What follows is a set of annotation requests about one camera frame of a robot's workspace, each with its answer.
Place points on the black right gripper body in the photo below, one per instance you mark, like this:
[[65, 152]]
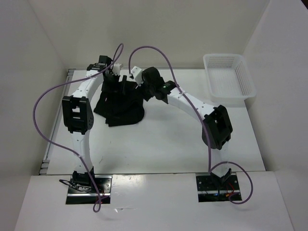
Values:
[[146, 91]]

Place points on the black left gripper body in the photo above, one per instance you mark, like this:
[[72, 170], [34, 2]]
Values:
[[111, 84]]

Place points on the black shorts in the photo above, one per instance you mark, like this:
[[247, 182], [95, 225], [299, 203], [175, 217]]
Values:
[[121, 104]]

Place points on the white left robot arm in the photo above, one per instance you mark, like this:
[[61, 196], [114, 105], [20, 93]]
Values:
[[79, 119]]

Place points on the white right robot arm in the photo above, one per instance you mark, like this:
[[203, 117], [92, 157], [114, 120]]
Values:
[[215, 121]]

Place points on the white perforated plastic basket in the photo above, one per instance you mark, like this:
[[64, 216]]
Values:
[[228, 77]]

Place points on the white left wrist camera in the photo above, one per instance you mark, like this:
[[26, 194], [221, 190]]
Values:
[[116, 69]]

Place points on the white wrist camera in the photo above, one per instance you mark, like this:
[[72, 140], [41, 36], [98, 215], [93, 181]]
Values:
[[136, 73], [116, 69]]

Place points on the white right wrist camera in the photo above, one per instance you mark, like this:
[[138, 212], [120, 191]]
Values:
[[136, 73]]

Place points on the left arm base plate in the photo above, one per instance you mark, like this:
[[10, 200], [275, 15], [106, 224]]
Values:
[[85, 195]]

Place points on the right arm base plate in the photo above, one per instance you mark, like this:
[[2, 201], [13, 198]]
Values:
[[208, 192]]

